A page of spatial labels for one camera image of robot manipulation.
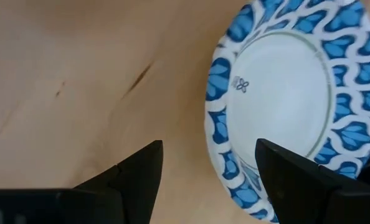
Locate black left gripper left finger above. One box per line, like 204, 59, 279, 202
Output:
74, 139, 164, 224

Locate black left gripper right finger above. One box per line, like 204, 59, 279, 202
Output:
255, 138, 360, 224

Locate blue patterned paper bowl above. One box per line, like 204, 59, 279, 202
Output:
204, 0, 370, 224

